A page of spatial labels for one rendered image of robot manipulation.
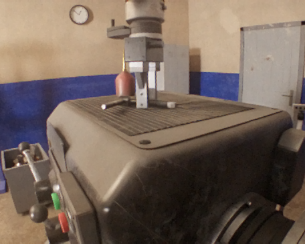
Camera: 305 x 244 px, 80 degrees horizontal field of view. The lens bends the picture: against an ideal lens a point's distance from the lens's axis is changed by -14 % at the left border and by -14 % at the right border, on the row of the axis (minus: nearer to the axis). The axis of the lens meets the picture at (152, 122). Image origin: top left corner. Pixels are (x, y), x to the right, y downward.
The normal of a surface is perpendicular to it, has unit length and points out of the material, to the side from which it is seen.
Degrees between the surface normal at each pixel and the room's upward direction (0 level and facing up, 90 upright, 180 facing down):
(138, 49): 90
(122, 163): 45
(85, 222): 90
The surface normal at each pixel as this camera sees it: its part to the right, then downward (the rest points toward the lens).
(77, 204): -0.02, -0.97
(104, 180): -0.60, -0.58
